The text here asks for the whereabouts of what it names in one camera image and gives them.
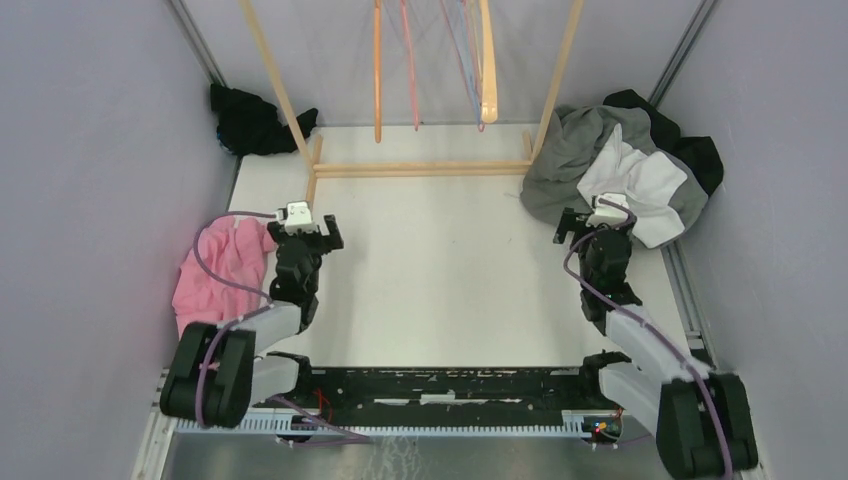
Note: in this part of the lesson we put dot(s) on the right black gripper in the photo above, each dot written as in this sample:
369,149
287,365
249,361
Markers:
570,222

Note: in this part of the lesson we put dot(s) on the black garment right corner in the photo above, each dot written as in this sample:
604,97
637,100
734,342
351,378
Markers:
699,154

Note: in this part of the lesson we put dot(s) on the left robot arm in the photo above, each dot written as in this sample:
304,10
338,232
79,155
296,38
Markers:
217,371

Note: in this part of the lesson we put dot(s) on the white skirt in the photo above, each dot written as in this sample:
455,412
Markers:
648,182

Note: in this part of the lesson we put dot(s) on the white cable duct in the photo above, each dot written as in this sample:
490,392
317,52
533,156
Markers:
284,422

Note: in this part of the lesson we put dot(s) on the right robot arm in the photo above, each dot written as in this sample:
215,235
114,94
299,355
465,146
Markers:
698,417

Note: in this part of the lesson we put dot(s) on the grey garment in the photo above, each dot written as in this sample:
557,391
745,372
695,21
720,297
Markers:
574,139

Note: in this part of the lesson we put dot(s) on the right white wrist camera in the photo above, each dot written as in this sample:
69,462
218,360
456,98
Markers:
610,209

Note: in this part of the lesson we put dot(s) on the wooden clothes rack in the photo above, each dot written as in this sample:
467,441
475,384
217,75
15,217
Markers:
312,155

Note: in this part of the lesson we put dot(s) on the pink wire hanger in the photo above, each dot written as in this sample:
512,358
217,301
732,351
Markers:
411,70

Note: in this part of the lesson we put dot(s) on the blue wire hanger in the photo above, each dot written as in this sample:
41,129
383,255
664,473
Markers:
466,58

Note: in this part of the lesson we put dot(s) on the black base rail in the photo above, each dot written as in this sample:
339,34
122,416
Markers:
446,397

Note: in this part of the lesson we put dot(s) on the black garment corner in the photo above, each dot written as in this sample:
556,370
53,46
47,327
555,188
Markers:
699,154
249,125

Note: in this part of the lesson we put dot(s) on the wooden hanger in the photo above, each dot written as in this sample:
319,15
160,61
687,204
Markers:
489,101

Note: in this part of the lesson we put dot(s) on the black garment left corner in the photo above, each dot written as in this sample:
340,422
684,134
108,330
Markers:
249,125

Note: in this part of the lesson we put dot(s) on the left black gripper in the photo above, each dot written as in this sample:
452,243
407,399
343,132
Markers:
278,234

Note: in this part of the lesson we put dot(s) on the orange plastic hanger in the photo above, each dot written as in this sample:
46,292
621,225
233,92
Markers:
377,72

